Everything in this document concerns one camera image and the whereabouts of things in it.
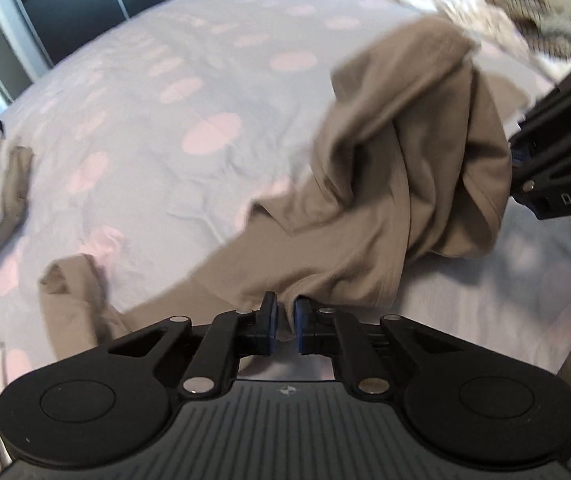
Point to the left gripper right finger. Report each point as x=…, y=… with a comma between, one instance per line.
x=314, y=327

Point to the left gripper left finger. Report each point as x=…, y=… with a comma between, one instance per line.
x=256, y=330

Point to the taupe brown shirt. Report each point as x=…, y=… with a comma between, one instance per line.
x=411, y=160

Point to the white crumpled clothes pile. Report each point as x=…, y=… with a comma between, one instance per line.
x=482, y=19

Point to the striped dark garment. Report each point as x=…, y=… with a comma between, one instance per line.
x=545, y=28

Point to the grey pink-dotted bed cover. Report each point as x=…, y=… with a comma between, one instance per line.
x=152, y=143

